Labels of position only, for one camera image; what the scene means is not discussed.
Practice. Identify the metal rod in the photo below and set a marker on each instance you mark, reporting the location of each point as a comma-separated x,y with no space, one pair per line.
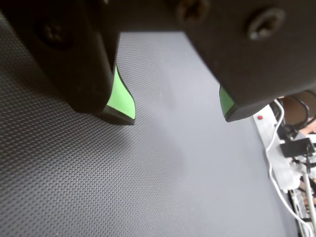
309,205

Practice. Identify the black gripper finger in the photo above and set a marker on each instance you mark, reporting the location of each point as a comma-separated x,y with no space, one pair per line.
259,61
69,61

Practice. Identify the white power strip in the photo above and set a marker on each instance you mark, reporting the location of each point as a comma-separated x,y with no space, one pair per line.
284,172

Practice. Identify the dark grey textured mat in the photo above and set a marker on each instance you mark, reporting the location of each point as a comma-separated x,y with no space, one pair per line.
148,172

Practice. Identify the small black box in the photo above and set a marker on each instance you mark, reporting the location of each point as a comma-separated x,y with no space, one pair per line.
296,147

